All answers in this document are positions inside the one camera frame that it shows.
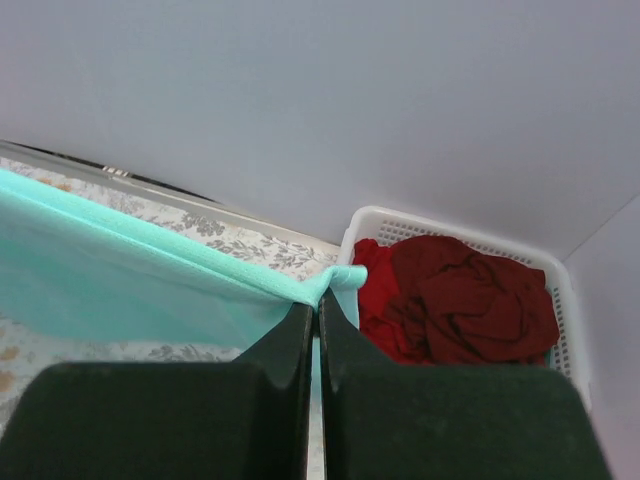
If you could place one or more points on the teal t shirt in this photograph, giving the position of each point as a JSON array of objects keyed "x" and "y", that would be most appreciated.
[{"x": 77, "y": 270}]

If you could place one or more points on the white plastic laundry basket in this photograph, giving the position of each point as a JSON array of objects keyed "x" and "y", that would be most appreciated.
[{"x": 570, "y": 355}]

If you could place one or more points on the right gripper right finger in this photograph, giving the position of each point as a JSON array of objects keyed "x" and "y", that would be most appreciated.
[{"x": 384, "y": 420}]

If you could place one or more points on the bright red t shirt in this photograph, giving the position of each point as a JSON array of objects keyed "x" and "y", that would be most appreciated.
[{"x": 374, "y": 295}]

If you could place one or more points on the dark red t shirt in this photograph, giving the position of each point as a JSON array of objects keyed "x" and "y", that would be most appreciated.
[{"x": 456, "y": 305}]

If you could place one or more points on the floral table cloth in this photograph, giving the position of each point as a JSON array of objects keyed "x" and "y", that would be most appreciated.
[{"x": 86, "y": 273}]

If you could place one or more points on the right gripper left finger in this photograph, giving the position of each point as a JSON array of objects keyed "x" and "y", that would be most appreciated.
[{"x": 243, "y": 419}]

